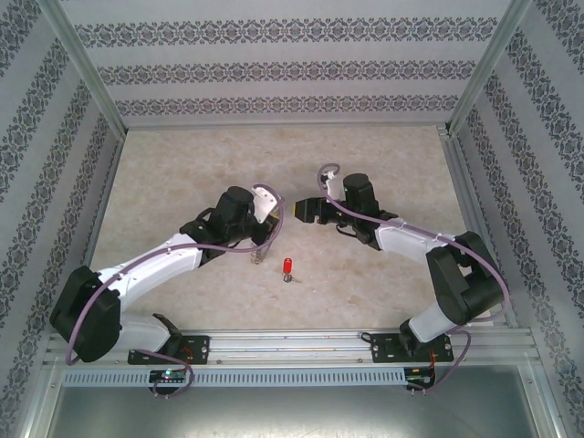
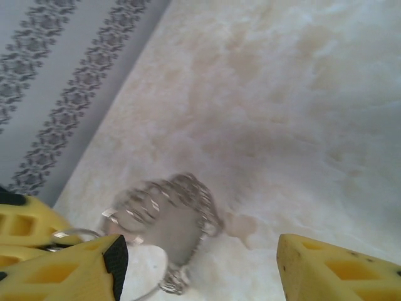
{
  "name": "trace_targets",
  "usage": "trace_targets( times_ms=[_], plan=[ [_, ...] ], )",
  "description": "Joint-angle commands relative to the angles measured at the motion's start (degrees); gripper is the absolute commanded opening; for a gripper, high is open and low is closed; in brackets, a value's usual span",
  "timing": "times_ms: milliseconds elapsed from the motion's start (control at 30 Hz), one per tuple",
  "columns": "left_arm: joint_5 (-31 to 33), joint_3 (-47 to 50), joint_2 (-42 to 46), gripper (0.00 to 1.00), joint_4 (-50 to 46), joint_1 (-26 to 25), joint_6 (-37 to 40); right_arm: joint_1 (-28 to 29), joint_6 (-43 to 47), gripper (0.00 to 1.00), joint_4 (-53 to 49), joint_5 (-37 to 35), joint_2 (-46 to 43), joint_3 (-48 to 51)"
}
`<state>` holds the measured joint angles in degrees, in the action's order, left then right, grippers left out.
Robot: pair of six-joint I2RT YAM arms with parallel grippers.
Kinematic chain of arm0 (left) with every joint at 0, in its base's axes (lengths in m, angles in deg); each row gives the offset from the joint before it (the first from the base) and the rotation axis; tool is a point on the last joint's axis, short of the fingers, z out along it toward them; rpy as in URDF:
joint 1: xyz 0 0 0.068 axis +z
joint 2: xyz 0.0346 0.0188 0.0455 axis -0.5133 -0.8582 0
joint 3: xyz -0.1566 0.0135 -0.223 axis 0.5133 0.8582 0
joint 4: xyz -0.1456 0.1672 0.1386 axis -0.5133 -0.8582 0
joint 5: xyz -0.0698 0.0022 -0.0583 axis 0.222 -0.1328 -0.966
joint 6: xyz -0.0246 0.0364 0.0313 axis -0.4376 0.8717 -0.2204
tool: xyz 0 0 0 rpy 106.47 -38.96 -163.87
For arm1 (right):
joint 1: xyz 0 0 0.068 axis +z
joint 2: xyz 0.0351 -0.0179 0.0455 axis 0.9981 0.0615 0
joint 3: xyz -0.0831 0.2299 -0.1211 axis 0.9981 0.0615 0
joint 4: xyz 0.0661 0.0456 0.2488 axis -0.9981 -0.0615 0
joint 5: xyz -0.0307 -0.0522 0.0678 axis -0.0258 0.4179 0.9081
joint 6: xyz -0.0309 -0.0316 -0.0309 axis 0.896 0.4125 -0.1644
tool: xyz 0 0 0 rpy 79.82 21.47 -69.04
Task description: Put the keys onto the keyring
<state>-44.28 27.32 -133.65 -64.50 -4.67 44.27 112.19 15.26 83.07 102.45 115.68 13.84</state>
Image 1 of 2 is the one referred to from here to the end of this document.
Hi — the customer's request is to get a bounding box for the circuit board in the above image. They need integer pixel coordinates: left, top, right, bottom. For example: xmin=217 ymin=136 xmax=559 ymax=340
xmin=149 ymin=368 xmax=189 ymax=384
xmin=405 ymin=367 xmax=438 ymax=391

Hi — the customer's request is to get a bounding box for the right circuit board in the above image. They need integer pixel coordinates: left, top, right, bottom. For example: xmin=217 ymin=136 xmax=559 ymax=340
xmin=405 ymin=367 xmax=438 ymax=391

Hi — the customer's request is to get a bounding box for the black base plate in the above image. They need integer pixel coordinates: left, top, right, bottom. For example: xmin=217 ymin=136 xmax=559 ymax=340
xmin=370 ymin=331 xmax=455 ymax=365
xmin=127 ymin=335 xmax=211 ymax=366

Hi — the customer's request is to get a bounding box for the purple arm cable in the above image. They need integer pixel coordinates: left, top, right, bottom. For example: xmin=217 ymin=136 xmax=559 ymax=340
xmin=317 ymin=162 xmax=511 ymax=394
xmin=66 ymin=183 xmax=284 ymax=402

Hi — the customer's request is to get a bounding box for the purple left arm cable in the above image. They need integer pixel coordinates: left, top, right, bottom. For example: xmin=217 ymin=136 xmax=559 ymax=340
xmin=66 ymin=183 xmax=284 ymax=402

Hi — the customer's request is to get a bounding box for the slotted grey cable duct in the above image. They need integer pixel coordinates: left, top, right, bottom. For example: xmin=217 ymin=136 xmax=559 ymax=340
xmin=61 ymin=368 xmax=408 ymax=388

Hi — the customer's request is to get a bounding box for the aluminium frame post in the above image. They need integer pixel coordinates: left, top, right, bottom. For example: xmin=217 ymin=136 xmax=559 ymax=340
xmin=445 ymin=0 xmax=535 ymax=136
xmin=38 ymin=0 xmax=128 ymax=136

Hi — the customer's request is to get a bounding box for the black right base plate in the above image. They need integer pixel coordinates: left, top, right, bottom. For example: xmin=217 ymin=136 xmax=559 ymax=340
xmin=370 ymin=331 xmax=455 ymax=365

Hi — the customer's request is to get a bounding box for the left circuit board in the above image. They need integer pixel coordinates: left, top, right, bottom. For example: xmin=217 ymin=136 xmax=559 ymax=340
xmin=149 ymin=368 xmax=189 ymax=384

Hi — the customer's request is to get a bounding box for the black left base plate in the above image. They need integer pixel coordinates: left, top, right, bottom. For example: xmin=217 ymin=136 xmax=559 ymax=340
xmin=127 ymin=335 xmax=211 ymax=366

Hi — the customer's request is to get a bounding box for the aluminium side rail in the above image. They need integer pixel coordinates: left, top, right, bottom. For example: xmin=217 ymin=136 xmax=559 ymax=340
xmin=63 ymin=135 xmax=125 ymax=330
xmin=437 ymin=126 xmax=520 ymax=329

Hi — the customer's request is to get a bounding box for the large metal keyring band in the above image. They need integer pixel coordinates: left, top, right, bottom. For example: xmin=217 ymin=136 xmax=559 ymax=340
xmin=248 ymin=240 xmax=276 ymax=266

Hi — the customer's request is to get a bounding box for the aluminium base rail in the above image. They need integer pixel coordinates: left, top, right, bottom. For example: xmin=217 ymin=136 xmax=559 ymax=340
xmin=43 ymin=328 xmax=537 ymax=369

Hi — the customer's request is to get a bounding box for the grey metal sheet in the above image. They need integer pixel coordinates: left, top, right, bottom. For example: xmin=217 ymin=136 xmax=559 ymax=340
xmin=26 ymin=358 xmax=565 ymax=438

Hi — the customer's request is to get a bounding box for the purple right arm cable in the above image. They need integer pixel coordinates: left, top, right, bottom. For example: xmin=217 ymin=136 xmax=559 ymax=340
xmin=317 ymin=162 xmax=511 ymax=394

